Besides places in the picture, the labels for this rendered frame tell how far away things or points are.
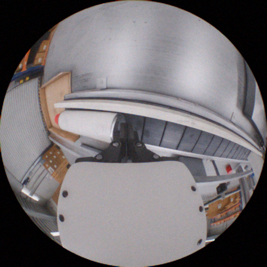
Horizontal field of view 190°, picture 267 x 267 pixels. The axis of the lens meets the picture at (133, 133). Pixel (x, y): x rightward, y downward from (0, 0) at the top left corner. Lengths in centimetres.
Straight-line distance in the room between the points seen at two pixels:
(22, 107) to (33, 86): 77
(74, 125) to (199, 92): 26
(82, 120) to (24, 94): 354
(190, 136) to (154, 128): 7
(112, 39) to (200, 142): 31
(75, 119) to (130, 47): 19
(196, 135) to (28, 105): 377
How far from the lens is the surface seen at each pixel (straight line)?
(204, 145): 21
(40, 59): 320
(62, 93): 37
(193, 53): 23
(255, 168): 48
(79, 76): 29
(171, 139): 17
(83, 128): 15
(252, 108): 35
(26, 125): 382
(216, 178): 19
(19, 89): 364
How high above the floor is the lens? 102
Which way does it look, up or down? 55 degrees down
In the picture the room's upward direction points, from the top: 154 degrees counter-clockwise
